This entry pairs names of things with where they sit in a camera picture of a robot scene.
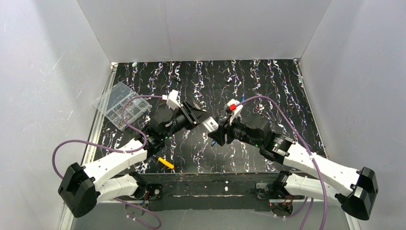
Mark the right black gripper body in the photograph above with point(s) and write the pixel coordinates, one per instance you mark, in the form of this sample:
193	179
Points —
227	132

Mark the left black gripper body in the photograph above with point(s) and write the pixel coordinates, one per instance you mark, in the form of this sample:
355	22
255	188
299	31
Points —
193	113

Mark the white remote control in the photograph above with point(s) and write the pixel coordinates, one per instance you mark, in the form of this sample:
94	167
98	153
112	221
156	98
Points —
210	124

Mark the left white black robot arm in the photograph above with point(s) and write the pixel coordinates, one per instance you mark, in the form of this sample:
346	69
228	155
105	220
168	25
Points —
84	186

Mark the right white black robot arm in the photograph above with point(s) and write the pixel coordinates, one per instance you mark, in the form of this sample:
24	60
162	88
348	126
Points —
355	191

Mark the clear plastic screw organizer box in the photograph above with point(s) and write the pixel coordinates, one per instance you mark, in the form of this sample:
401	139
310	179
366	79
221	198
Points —
111	103

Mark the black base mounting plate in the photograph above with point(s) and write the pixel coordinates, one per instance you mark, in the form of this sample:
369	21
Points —
209	191

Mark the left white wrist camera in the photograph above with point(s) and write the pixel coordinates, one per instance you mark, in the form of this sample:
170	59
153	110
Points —
171	99

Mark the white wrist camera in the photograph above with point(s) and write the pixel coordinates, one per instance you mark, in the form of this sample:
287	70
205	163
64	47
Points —
233	108
171	99

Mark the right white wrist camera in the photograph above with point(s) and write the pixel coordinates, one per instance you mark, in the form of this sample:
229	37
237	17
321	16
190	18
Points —
233	108

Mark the aluminium frame rail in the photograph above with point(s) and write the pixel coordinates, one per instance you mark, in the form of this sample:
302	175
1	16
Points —
84	186

